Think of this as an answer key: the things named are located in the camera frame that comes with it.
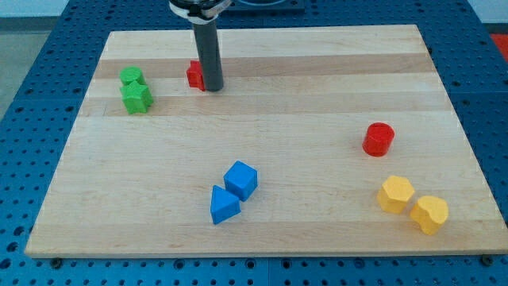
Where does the black white robot end flange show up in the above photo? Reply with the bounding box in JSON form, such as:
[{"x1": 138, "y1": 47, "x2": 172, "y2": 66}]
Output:
[{"x1": 168, "y1": 0, "x2": 233, "y2": 25}]

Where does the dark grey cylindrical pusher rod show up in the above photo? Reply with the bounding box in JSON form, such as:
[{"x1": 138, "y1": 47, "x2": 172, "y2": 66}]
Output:
[{"x1": 193, "y1": 20, "x2": 224, "y2": 92}]

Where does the red star block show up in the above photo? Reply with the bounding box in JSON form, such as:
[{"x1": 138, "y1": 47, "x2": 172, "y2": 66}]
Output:
[{"x1": 187, "y1": 60, "x2": 206, "y2": 91}]

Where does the green star block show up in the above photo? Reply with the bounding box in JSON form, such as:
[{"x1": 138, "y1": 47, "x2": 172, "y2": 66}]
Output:
[{"x1": 120, "y1": 81, "x2": 153, "y2": 114}]

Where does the blue cube block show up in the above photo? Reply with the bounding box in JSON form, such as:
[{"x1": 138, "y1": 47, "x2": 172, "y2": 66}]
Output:
[{"x1": 223, "y1": 160, "x2": 258, "y2": 202}]

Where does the wooden board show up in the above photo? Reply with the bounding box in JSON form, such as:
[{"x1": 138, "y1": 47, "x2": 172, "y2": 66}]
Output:
[{"x1": 25, "y1": 25, "x2": 507, "y2": 258}]

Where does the blue triangle block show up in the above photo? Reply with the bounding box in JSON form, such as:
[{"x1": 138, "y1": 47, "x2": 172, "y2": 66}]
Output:
[{"x1": 210, "y1": 185, "x2": 241, "y2": 224}]

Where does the red cylinder block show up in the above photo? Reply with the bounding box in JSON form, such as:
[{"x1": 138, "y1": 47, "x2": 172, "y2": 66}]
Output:
[{"x1": 362, "y1": 122, "x2": 395, "y2": 157}]

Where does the yellow hexagon block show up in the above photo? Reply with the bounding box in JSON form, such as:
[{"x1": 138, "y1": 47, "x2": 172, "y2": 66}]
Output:
[{"x1": 376, "y1": 176, "x2": 415, "y2": 214}]

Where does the yellow heart block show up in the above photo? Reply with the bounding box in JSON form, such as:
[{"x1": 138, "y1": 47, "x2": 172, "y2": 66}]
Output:
[{"x1": 410, "y1": 195, "x2": 449, "y2": 235}]

